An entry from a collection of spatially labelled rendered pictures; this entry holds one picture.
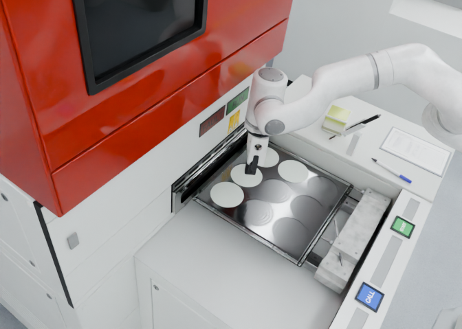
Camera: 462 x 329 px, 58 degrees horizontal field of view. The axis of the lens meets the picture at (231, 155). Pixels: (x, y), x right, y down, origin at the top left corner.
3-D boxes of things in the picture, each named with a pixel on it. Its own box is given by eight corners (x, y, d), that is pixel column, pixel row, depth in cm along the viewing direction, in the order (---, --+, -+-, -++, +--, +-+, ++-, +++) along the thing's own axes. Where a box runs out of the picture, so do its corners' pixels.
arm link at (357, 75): (389, 114, 96) (262, 146, 98) (365, 76, 108) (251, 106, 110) (391, 83, 90) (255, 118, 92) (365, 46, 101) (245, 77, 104)
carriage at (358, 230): (313, 277, 113) (315, 272, 111) (361, 198, 136) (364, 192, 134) (339, 295, 110) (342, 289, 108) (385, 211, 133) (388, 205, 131)
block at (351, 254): (329, 250, 116) (332, 244, 114) (334, 242, 118) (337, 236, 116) (355, 266, 114) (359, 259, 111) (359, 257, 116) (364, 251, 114)
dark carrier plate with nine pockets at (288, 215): (196, 197, 123) (196, 196, 123) (257, 139, 145) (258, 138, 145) (298, 260, 111) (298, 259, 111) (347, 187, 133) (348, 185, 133)
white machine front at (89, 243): (68, 304, 103) (32, 202, 76) (245, 140, 155) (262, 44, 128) (76, 311, 102) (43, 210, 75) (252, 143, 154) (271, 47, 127)
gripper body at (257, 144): (275, 138, 105) (267, 169, 113) (273, 114, 113) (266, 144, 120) (246, 134, 105) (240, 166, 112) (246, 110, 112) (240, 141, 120)
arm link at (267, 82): (281, 130, 104) (274, 108, 111) (293, 86, 95) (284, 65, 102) (248, 130, 103) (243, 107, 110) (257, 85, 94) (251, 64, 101)
